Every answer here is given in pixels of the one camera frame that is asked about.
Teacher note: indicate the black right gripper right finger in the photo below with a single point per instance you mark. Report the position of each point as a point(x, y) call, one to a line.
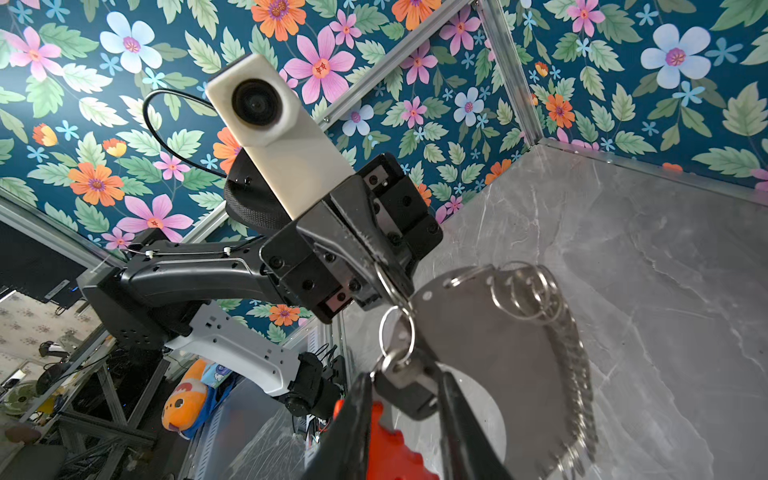
point(466, 451)

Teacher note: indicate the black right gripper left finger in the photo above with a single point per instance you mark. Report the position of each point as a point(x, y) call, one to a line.
point(343, 453)

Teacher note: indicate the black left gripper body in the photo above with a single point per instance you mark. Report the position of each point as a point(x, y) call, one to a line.
point(361, 243)

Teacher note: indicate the key with black tag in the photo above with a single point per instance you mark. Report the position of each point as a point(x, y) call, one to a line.
point(405, 376)

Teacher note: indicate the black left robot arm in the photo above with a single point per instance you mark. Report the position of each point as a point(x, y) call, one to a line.
point(169, 296)

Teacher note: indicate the orange plush toy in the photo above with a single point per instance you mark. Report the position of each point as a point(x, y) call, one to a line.
point(196, 397)

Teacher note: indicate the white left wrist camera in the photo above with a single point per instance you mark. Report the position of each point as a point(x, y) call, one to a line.
point(296, 159)

